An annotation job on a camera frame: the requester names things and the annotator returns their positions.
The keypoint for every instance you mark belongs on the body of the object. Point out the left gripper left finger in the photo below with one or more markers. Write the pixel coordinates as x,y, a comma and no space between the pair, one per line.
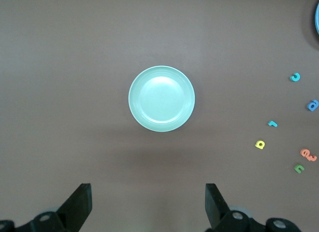
74,212

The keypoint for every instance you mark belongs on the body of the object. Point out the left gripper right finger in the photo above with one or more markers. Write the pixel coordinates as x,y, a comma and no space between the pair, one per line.
219,214

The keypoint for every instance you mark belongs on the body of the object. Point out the yellow foam letter a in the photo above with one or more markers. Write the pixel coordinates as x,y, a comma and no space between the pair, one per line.
260,145

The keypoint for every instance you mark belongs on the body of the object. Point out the teal foam letter r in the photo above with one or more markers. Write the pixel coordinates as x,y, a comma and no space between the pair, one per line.
272,123

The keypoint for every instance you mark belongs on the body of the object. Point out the teal foam letter c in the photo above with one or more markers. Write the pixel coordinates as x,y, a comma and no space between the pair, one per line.
294,78

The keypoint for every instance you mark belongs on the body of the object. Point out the green foam letter u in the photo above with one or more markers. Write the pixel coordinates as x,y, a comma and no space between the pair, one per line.
299,169

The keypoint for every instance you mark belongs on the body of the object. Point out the orange foam letter e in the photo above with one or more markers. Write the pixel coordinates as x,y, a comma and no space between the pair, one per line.
304,152

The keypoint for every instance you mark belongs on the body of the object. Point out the orange foam digit three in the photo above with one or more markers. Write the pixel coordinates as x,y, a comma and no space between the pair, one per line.
312,157

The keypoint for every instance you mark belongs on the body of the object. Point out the green round plate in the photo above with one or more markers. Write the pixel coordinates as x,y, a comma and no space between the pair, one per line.
162,98

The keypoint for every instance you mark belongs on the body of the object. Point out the blue round plate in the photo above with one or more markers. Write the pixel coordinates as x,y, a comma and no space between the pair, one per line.
317,17

